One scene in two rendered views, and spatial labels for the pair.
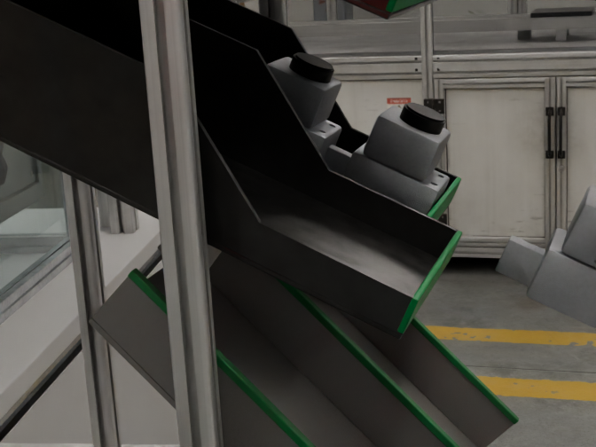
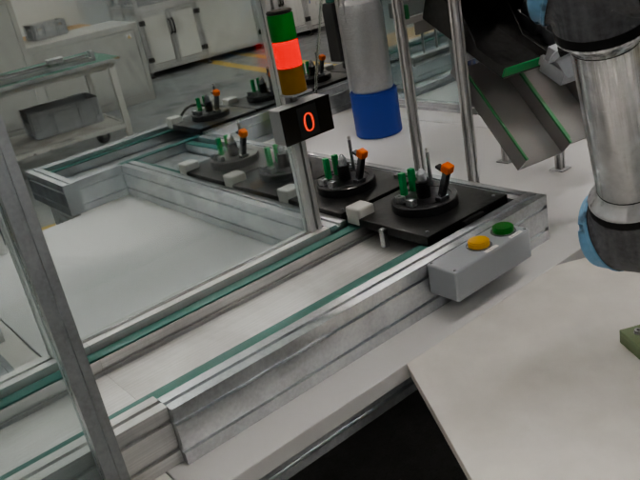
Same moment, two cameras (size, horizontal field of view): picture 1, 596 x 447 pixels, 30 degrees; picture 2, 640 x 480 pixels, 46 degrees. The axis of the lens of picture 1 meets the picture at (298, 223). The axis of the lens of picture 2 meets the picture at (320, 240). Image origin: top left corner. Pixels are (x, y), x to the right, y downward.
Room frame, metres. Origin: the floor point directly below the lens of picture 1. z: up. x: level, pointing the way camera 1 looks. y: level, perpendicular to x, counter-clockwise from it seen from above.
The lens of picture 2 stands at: (-0.85, -0.87, 1.57)
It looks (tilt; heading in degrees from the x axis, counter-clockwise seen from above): 23 degrees down; 47
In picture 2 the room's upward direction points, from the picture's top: 11 degrees counter-clockwise
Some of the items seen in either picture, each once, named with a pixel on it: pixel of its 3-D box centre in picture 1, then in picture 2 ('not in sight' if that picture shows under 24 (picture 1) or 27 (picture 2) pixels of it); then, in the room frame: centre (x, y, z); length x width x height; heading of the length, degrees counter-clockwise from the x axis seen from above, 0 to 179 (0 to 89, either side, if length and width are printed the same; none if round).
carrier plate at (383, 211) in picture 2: not in sight; (426, 209); (0.34, 0.05, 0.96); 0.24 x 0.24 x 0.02; 81
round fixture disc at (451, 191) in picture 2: not in sight; (424, 200); (0.34, 0.05, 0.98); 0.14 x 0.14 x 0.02
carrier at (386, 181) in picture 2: not in sight; (343, 170); (0.38, 0.30, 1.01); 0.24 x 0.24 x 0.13; 81
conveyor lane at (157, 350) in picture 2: not in sight; (314, 285); (0.05, 0.12, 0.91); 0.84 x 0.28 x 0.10; 171
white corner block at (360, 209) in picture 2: not in sight; (360, 213); (0.26, 0.16, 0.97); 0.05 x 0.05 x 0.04; 81
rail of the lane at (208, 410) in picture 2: not in sight; (385, 302); (0.05, -0.06, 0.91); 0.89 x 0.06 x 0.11; 171
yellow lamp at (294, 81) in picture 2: not in sight; (291, 79); (0.17, 0.19, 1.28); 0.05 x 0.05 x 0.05
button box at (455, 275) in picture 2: not in sight; (480, 259); (0.22, -0.15, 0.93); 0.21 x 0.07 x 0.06; 171
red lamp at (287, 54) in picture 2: not in sight; (287, 53); (0.17, 0.19, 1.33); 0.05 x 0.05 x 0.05
